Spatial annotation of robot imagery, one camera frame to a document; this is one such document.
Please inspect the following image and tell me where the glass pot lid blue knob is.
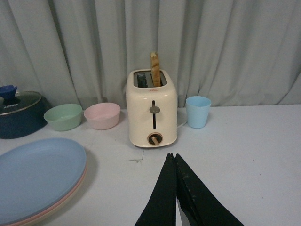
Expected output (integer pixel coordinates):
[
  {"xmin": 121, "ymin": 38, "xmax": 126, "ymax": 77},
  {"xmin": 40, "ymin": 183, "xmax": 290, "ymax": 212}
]
[{"xmin": 0, "ymin": 85, "xmax": 42, "ymax": 116}]

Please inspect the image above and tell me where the cream toaster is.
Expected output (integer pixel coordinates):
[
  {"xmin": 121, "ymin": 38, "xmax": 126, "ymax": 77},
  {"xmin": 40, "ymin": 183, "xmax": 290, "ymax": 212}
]
[{"xmin": 126, "ymin": 69, "xmax": 178, "ymax": 148}]

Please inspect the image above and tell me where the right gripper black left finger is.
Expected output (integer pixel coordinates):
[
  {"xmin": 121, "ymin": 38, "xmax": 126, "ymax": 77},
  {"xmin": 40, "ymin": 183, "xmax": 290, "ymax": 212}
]
[{"xmin": 136, "ymin": 153, "xmax": 177, "ymax": 226}]

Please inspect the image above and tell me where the grey curtain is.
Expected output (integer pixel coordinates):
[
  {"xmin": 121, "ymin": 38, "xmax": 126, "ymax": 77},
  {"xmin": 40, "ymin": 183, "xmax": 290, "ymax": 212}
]
[{"xmin": 0, "ymin": 0, "xmax": 301, "ymax": 108}]

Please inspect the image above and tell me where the toast slice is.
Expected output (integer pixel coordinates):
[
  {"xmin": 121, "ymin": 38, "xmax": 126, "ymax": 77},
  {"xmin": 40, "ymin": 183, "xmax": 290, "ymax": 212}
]
[{"xmin": 150, "ymin": 52, "xmax": 161, "ymax": 87}]

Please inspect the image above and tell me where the pink bowl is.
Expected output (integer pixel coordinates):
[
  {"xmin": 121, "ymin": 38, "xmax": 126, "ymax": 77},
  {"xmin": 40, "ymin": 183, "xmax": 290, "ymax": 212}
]
[{"xmin": 84, "ymin": 103, "xmax": 121, "ymax": 130}]

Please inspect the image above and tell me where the dark blue saucepan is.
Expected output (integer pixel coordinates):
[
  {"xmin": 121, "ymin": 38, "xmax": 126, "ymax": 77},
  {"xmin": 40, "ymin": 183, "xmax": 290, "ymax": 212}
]
[{"xmin": 0, "ymin": 96, "xmax": 51, "ymax": 139}]

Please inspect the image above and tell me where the cream plate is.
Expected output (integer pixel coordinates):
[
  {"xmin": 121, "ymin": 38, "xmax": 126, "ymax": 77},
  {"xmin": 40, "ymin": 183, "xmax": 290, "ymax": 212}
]
[{"xmin": 23, "ymin": 169, "xmax": 89, "ymax": 226}]

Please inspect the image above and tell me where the green bowl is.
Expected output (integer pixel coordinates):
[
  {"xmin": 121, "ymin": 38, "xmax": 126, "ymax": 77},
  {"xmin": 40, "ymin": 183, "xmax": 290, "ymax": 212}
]
[{"xmin": 44, "ymin": 104, "xmax": 82, "ymax": 131}]

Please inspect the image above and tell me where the light blue plate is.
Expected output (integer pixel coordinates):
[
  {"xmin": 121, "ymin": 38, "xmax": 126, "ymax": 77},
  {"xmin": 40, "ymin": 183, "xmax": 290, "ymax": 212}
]
[{"xmin": 0, "ymin": 138, "xmax": 87, "ymax": 226}]

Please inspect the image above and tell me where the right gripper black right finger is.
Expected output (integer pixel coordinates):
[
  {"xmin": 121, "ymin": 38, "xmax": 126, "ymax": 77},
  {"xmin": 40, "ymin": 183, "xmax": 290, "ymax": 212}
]
[{"xmin": 175, "ymin": 154, "xmax": 242, "ymax": 226}]

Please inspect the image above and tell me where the pink plate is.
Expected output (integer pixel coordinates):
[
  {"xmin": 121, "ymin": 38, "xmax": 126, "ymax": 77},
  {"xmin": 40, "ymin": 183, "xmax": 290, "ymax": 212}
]
[{"xmin": 8, "ymin": 165, "xmax": 87, "ymax": 226}]

